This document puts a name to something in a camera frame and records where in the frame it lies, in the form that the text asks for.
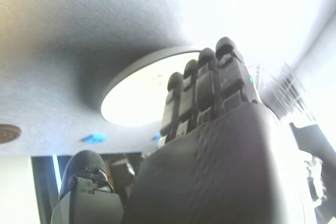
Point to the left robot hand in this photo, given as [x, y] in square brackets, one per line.
[210, 169]

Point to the small blue block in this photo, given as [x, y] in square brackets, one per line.
[157, 137]

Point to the blue block with holes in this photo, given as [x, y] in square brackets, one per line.
[94, 138]

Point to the light blue glowing strip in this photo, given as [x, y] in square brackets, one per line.
[55, 167]

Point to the brown ridged disc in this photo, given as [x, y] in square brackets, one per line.
[9, 132]

